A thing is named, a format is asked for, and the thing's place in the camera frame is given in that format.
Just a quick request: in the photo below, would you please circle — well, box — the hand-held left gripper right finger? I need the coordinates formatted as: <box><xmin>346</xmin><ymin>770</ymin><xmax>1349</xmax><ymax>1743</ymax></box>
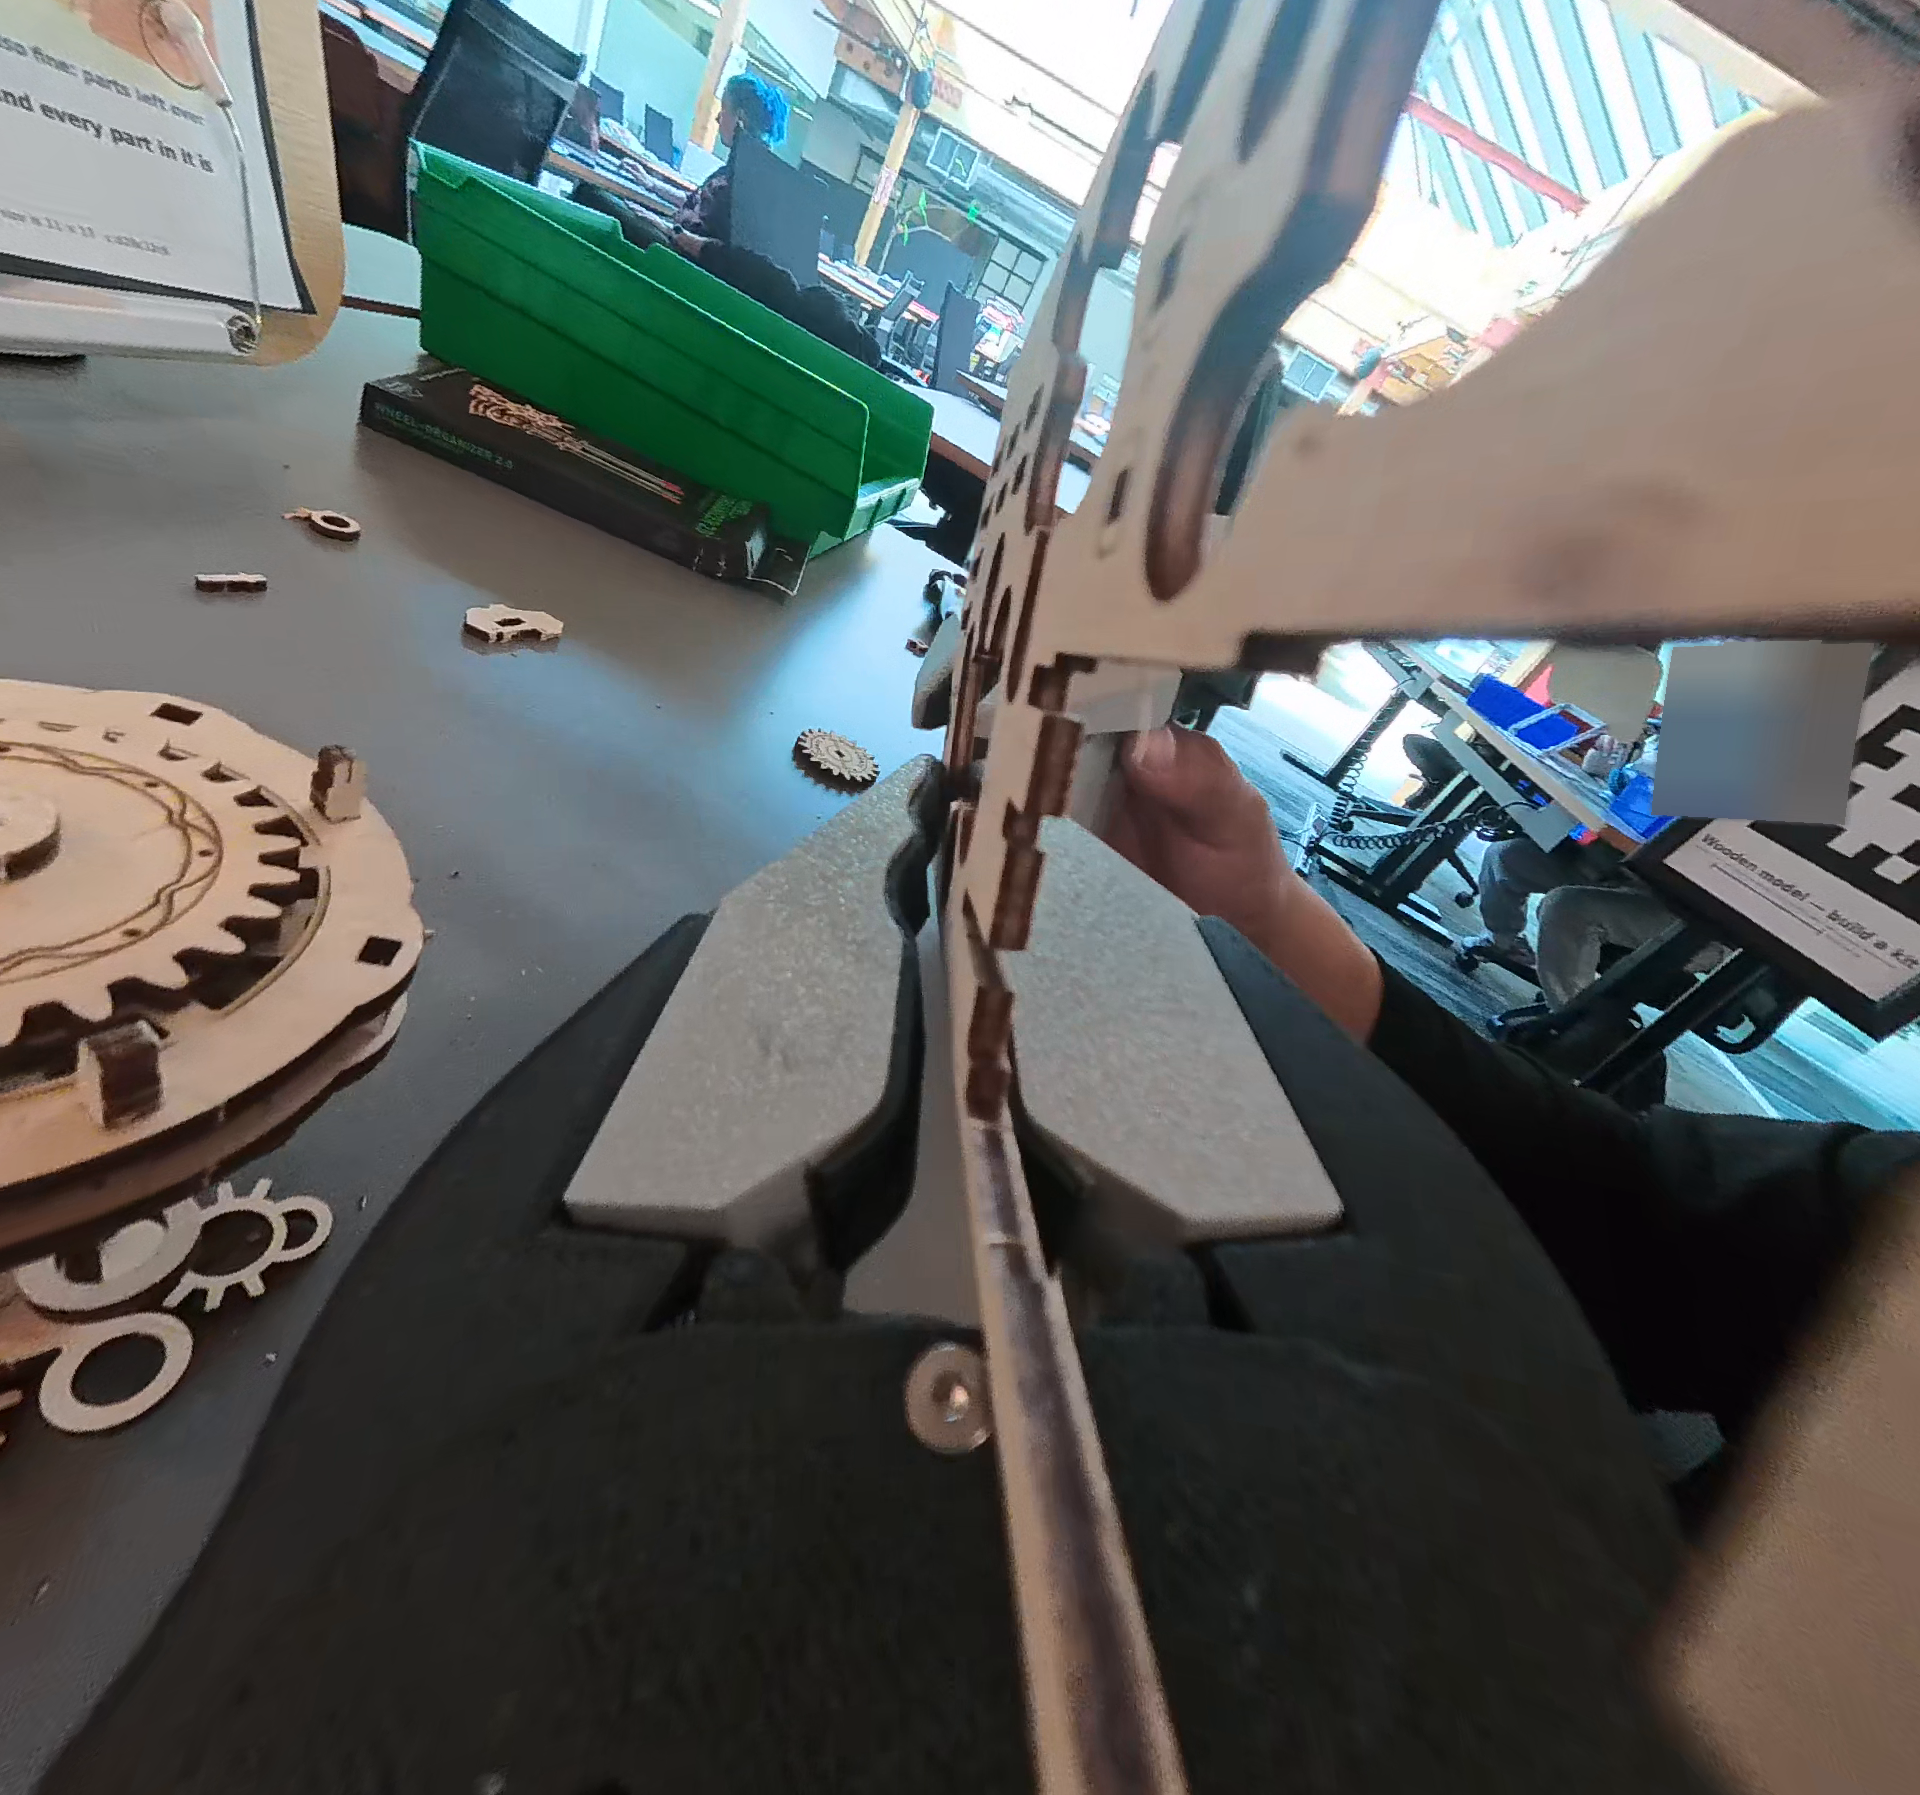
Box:
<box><xmin>994</xmin><ymin>806</ymin><xmax>1344</xmax><ymax>1246</ymax></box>

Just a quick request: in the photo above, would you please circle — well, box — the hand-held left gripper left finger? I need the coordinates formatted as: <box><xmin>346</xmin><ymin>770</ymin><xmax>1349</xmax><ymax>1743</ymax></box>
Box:
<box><xmin>563</xmin><ymin>752</ymin><xmax>943</xmax><ymax>1264</ymax></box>

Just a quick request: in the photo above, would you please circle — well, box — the wooden sheet with cutouts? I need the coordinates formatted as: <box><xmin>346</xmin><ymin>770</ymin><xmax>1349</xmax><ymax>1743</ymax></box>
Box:
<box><xmin>934</xmin><ymin>0</ymin><xmax>1920</xmax><ymax>1795</ymax></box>

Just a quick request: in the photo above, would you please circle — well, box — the wooden gear model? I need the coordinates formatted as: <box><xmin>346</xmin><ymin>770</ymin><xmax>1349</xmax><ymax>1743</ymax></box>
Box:
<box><xmin>0</xmin><ymin>677</ymin><xmax>431</xmax><ymax>1453</ymax></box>

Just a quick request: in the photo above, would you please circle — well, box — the black model kit box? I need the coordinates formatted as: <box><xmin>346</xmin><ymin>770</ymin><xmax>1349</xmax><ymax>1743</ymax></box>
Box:
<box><xmin>353</xmin><ymin>355</ymin><xmax>810</xmax><ymax>606</ymax></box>

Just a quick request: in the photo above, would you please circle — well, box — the person's right hand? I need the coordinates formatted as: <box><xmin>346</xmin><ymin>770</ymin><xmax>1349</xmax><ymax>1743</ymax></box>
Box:
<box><xmin>1101</xmin><ymin>724</ymin><xmax>1386</xmax><ymax>1049</ymax></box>

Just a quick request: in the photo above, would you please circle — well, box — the green plastic bin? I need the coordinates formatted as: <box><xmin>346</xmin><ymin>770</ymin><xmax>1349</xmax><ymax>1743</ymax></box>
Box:
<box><xmin>407</xmin><ymin>141</ymin><xmax>934</xmax><ymax>561</ymax></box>

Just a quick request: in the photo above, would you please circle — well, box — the framed marker sign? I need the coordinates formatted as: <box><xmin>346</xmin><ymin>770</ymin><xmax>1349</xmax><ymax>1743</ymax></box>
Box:
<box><xmin>1628</xmin><ymin>647</ymin><xmax>1920</xmax><ymax>1041</ymax></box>

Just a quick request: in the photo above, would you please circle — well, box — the black office chair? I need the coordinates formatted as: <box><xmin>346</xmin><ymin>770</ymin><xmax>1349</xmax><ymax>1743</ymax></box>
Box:
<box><xmin>399</xmin><ymin>0</ymin><xmax>589</xmax><ymax>246</ymax></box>

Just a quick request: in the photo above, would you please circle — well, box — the wooden document stand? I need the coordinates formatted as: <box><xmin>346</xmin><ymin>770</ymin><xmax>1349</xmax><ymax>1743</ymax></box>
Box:
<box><xmin>0</xmin><ymin>0</ymin><xmax>346</xmax><ymax>369</ymax></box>

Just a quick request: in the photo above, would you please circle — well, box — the white page holder bar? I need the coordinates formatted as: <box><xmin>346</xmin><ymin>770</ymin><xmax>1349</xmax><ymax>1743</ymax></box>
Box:
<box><xmin>0</xmin><ymin>283</ymin><xmax>266</xmax><ymax>365</ymax></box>

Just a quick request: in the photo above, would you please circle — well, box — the printed instruction sheet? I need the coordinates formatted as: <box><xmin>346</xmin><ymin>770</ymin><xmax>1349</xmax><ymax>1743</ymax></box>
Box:
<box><xmin>0</xmin><ymin>0</ymin><xmax>317</xmax><ymax>316</ymax></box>

